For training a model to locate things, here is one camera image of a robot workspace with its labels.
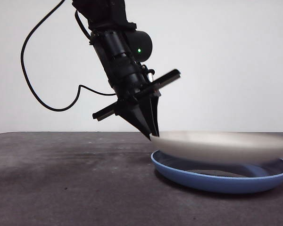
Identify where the black cable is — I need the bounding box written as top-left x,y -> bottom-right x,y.
74,9 -> 92,40
20,0 -> 117,112

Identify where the white plate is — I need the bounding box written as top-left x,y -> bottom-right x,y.
149,130 -> 283,165

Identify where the blue plate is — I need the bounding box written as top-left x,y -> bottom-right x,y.
150,150 -> 283,194

